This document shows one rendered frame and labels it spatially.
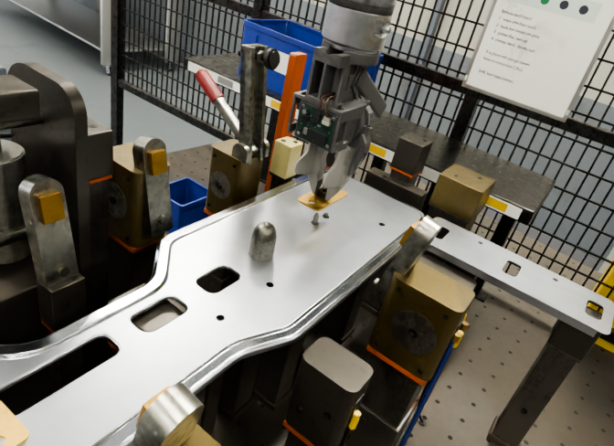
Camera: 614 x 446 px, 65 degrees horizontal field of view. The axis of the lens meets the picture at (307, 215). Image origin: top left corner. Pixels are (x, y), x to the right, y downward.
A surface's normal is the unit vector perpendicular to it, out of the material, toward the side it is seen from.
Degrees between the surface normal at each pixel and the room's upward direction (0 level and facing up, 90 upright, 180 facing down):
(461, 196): 90
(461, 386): 0
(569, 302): 0
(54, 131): 90
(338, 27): 92
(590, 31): 90
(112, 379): 0
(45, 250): 78
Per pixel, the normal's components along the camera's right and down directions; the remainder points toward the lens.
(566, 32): -0.57, 0.31
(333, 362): 0.21, -0.84
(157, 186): 0.82, 0.25
